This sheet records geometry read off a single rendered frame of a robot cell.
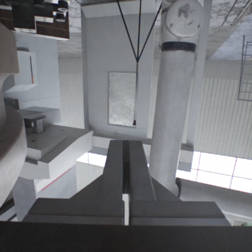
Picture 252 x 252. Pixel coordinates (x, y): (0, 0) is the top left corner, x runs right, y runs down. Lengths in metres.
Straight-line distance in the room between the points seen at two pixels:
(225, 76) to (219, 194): 12.91
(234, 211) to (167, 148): 0.44
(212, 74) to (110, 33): 10.67
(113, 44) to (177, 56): 2.99
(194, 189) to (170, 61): 0.50
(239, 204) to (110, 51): 3.06
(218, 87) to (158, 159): 13.12
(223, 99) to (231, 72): 1.79
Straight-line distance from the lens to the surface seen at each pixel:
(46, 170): 2.86
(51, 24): 2.58
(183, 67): 0.48
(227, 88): 13.67
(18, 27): 1.44
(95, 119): 3.69
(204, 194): 0.79
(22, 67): 4.39
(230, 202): 0.83
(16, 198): 3.89
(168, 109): 0.48
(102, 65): 3.49
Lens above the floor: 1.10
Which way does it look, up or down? 16 degrees up
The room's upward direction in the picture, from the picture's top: 178 degrees counter-clockwise
